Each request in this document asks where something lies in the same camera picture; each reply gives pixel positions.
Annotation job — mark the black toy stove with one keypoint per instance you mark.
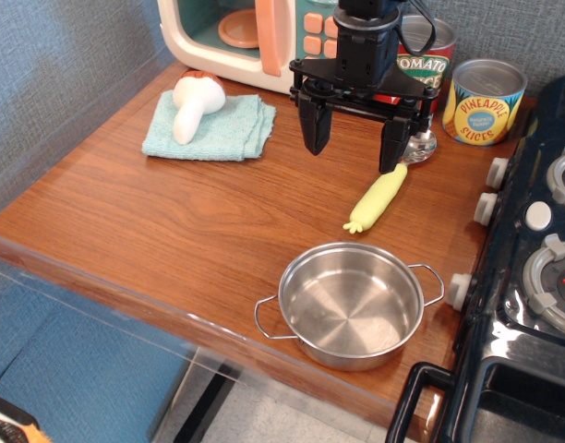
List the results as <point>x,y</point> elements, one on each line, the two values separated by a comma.
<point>508,380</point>

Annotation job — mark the pineapple slices tin can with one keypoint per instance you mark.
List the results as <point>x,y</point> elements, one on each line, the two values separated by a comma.
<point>483,100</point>

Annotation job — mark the light blue folded cloth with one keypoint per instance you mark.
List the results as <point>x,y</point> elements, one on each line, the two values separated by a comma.
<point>236,133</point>

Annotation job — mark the yellow handled metal spoon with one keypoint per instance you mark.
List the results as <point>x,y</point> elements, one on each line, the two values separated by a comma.
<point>382,192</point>

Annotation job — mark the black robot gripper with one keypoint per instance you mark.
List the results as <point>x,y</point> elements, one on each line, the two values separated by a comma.
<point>364,79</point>

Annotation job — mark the stainless steel pot with handles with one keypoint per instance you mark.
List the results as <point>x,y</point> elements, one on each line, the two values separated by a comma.
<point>351,306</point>

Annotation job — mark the toy microwave cream and teal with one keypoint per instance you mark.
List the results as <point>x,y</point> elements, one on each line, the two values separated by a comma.
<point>250,42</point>

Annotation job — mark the white plush mushroom brown cap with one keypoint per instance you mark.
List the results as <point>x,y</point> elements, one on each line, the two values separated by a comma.
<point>195,94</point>

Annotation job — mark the tomato sauce tin can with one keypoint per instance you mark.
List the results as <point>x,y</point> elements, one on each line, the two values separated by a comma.
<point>431,67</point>

